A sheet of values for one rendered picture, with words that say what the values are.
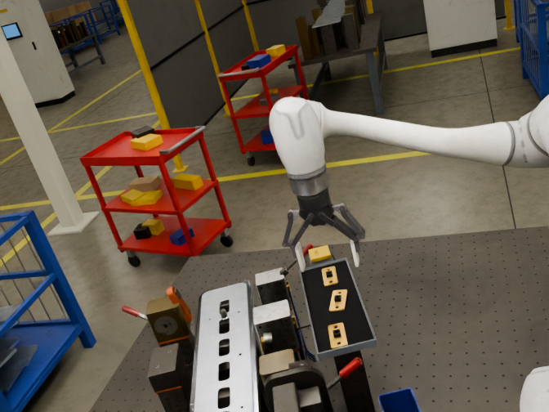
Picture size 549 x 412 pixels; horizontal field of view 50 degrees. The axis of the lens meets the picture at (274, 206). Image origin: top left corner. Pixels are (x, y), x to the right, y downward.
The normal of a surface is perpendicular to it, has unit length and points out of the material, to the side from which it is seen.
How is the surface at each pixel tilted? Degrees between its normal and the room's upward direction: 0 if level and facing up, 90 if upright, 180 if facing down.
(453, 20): 90
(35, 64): 90
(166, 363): 0
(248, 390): 0
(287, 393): 0
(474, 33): 90
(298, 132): 81
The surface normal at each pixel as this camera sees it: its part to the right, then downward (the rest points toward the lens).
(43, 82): -0.22, 0.47
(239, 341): -0.25, -0.87
